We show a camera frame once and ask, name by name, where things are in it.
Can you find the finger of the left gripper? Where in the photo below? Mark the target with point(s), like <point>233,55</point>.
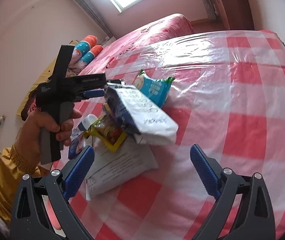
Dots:
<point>116,82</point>
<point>96,93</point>

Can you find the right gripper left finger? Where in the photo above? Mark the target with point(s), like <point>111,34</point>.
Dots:
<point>75,170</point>

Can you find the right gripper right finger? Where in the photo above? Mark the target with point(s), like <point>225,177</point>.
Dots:
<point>207,169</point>

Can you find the blue Vinda tissue pack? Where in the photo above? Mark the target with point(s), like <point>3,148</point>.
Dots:
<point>78,144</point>

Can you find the grey white mailer bag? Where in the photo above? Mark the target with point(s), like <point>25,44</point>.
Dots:
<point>111,169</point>

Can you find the yellow snack bag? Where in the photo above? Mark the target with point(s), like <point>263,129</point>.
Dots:
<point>104,129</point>

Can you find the blue puppy wipes pack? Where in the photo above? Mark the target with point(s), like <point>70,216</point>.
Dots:
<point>155,89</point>

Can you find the yellow sleeve forearm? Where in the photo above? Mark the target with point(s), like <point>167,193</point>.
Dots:
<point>13,165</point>

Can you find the orange trash bin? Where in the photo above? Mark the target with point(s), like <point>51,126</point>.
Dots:
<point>50,212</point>

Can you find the person's left hand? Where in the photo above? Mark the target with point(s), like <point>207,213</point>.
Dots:
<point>27,143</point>

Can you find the yellow headboard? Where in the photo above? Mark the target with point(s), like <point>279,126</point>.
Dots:
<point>28,104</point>

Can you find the rolled colourful quilt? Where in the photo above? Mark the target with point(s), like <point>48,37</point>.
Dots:
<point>84,52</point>

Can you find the pink love you bedspread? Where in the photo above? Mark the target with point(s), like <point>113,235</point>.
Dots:
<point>127,47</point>

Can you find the grey curtain left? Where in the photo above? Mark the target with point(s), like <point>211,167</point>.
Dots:
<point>90,9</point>

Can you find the red white checkered tablecloth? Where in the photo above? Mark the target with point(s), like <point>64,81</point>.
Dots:
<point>228,96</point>

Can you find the brown wooden cabinet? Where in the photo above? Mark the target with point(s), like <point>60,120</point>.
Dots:
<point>234,14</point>

